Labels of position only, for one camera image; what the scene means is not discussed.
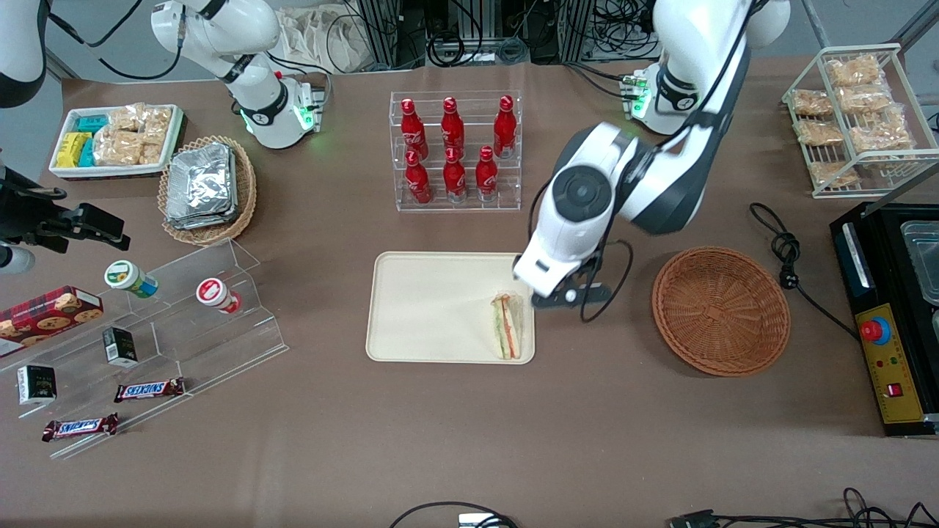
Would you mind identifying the black cable with white plug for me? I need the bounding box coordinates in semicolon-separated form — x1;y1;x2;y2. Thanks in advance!
387;502;519;528

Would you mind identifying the black power cable with plug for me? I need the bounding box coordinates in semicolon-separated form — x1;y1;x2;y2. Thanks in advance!
749;202;861;340

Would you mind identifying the black cable with connector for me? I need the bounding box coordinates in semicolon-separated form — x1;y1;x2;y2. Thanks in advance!
669;487;939;528

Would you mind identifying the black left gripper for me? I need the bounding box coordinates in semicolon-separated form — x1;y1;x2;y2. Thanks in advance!
531;275;614;309

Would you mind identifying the yellow snack pack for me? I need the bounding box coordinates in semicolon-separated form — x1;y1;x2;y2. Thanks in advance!
56;132;90;169

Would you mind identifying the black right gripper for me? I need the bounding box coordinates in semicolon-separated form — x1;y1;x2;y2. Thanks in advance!
0;167;131;254

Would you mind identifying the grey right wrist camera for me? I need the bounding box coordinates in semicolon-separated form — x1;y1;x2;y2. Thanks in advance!
0;244;36;274

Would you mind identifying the clear acrylic stepped display stand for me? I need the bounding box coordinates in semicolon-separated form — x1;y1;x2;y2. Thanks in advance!
0;238;289;461

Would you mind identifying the wicker basket holding foil packs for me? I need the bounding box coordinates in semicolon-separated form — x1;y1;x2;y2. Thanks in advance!
158;135;257;246

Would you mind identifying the empty round wicker basket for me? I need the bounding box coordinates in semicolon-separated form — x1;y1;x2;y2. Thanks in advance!
651;246;792;378

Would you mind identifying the white cloth bag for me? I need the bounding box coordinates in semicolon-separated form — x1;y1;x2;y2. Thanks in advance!
275;4;354;74

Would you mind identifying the black appliance with yellow panel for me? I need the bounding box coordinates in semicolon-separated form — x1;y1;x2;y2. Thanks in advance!
830;202;939;439

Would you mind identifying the foil wrapped food pack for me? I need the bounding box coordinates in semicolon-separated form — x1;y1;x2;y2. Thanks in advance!
166;147;240;231
165;143;235;224

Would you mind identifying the red tartan cookie box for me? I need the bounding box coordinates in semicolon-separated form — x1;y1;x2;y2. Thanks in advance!
0;285;104;358

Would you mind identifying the clear acrylic bottle rack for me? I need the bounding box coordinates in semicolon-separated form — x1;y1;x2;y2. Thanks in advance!
390;90;523;213

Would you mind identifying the red cola bottle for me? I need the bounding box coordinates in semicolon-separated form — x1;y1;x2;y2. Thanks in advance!
475;145;499;202
441;96;465;155
443;147;467;203
400;98;428;158
405;150;432;205
493;95;516;160

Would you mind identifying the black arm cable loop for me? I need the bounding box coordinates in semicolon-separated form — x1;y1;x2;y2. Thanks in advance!
580;238;634;323

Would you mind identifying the bagged fried snack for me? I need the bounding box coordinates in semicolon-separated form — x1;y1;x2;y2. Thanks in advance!
791;89;835;117
849;117;916;155
826;54;883;89
809;161;859;188
838;84;894;115
795;120;845;147

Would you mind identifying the small black drink carton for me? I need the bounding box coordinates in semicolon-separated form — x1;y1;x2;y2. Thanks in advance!
17;364;57;406
102;327;139;367

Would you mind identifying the steel pan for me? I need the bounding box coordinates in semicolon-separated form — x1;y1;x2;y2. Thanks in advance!
901;220;939;306

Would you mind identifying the white wire tiered rack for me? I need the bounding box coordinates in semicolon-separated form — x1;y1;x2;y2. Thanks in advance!
781;43;939;199

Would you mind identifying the Snickers chocolate bar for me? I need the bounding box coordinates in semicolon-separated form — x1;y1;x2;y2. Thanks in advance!
114;377;186;403
42;413;120;442

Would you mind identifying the green sunflower lid cup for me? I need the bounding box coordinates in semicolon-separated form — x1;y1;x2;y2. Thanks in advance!
103;260;159;298

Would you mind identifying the cream plastic serving tray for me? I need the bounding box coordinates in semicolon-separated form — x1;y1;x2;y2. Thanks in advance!
365;252;536;365

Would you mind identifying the triangle cut sandwich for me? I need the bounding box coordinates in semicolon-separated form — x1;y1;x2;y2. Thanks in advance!
491;293;526;361

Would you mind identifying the white rectangular snack tray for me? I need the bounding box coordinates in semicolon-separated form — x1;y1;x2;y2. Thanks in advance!
48;103;186;180

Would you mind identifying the red lid yogurt cup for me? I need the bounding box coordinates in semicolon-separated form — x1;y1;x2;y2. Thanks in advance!
196;277;241;315

